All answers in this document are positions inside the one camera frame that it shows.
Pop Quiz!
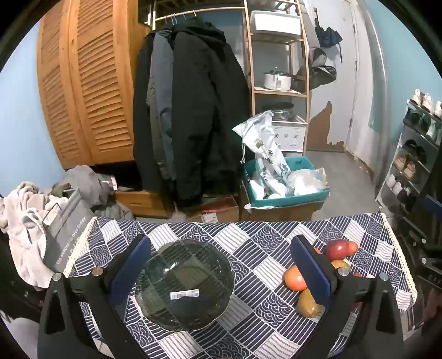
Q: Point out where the white cooking pot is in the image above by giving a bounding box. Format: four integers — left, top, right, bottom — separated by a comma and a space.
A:
264, 67, 306, 92

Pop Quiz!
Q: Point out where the white metal shoe rack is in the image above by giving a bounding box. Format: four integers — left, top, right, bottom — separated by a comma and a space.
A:
375, 90, 442, 242

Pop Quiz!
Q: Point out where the clear plastic bag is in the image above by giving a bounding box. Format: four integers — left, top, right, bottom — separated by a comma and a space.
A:
286, 167, 328, 197

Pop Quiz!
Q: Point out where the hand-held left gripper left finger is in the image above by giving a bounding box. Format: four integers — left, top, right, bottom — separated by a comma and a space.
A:
37, 234, 152, 359

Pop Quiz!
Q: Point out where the steel steamer pot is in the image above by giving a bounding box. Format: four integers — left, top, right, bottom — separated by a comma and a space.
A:
264, 102, 296, 122

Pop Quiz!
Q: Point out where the black jacket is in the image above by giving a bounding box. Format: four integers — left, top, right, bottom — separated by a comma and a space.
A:
132, 31, 159, 194

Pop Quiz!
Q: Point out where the white printed rice bag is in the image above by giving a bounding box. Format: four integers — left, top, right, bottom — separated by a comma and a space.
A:
232, 110, 292, 199

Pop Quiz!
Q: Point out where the dark hanging bag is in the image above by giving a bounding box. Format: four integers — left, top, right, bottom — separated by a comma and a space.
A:
296, 47, 337, 94

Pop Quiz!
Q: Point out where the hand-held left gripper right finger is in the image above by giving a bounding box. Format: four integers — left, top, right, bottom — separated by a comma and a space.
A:
290, 235, 404, 359

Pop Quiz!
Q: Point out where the blue white patterned tablecloth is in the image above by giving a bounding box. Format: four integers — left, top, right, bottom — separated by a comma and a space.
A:
64, 212, 418, 359

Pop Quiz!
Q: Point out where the wooden drawer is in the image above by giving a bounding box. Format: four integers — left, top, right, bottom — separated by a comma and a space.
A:
114, 188, 175, 219

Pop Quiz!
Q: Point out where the black hooded coat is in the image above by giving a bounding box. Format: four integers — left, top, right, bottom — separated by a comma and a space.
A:
171, 17, 251, 208

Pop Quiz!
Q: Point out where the white storage box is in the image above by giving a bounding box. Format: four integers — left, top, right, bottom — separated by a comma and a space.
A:
249, 10, 302, 37

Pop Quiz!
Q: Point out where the pile of grey clothes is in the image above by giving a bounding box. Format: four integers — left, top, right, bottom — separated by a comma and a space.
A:
52, 165, 135, 220

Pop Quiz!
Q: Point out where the small cardboard box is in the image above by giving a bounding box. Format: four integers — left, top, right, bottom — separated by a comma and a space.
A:
180, 196, 240, 224

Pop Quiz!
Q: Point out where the large red apple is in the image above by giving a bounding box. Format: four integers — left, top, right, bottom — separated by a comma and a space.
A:
326, 240, 350, 262

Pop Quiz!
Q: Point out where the grey fabric bag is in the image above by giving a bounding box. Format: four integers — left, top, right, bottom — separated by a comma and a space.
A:
41, 189, 95, 273

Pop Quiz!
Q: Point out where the white perforated basket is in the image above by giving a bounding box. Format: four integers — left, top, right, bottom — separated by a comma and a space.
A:
271, 115, 308, 152

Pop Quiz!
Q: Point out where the wooden shelf rack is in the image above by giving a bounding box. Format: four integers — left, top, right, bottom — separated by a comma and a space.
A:
152, 0, 311, 157

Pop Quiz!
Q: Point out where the teal storage box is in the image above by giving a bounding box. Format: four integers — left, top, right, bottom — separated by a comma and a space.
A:
242, 156, 330, 209

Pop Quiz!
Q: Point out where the grey door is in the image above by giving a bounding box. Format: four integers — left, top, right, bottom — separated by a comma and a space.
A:
345, 0, 385, 173

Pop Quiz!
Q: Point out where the dark green glass plate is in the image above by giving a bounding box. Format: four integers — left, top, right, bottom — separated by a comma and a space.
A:
133, 239, 236, 332

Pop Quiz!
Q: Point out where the orange persimmon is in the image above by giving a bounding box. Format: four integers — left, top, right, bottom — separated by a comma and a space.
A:
284, 265, 308, 291

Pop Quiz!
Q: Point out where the navy folded umbrella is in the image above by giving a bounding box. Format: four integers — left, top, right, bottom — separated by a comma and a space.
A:
315, 26, 343, 63

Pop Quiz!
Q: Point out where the wooden louvered wardrobe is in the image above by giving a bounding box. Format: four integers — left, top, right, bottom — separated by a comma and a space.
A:
36, 0, 152, 170

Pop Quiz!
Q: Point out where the grey jacket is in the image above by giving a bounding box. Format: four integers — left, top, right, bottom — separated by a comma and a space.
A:
147, 29, 178, 182

